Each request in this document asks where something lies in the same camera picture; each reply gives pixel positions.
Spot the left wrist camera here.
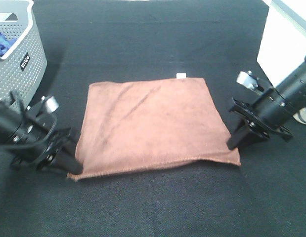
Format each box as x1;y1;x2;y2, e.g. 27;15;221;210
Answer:
41;96;59;114

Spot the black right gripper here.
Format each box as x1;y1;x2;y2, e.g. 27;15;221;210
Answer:
226;98;293;150

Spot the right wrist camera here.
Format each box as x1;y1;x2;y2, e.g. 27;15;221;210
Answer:
236;71;264;94

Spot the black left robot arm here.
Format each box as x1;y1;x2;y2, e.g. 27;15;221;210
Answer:
0;94;83;175

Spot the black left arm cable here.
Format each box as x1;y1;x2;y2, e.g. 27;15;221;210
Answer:
0;90;58;151

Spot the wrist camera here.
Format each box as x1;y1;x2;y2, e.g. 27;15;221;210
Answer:
41;96;59;114
236;71;264;94

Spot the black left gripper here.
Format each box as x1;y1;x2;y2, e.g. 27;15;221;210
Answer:
9;106;83;174

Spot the blue cloth in basket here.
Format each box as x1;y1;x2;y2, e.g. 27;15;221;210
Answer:
0;32;16;57

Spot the brown microfiber towel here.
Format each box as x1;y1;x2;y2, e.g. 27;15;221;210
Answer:
68;78;241;181

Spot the white plastic basket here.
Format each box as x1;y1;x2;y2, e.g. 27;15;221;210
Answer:
257;0;306;126

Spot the grey perforated laundry basket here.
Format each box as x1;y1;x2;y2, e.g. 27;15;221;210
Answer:
0;0;47;106

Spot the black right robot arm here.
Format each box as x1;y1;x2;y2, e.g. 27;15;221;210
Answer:
226;56;306;150

